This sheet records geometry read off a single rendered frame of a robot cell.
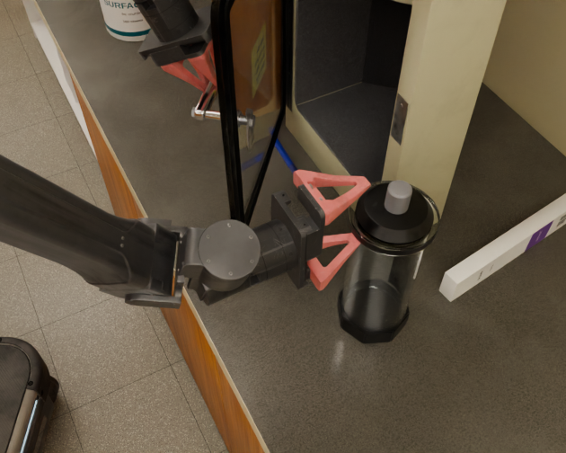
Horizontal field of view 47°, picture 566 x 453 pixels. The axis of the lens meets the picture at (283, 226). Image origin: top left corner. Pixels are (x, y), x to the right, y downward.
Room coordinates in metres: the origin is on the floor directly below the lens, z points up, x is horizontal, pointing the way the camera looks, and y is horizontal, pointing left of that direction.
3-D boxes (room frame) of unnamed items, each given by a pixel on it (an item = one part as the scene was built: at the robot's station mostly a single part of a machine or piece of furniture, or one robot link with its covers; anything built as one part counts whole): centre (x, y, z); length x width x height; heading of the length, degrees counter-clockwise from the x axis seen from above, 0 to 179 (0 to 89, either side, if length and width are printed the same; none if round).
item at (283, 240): (0.41, 0.01, 1.20); 0.07 x 0.07 x 0.10; 28
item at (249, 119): (0.61, 0.05, 1.18); 0.02 x 0.02 x 0.06; 77
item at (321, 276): (0.45, -0.05, 1.16); 0.09 x 0.07 x 0.07; 118
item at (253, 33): (0.72, 0.04, 1.19); 0.30 x 0.01 x 0.40; 167
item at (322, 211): (0.45, -0.05, 1.23); 0.09 x 0.07 x 0.07; 118
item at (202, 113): (0.66, 0.08, 1.20); 0.10 x 0.05 x 0.03; 167
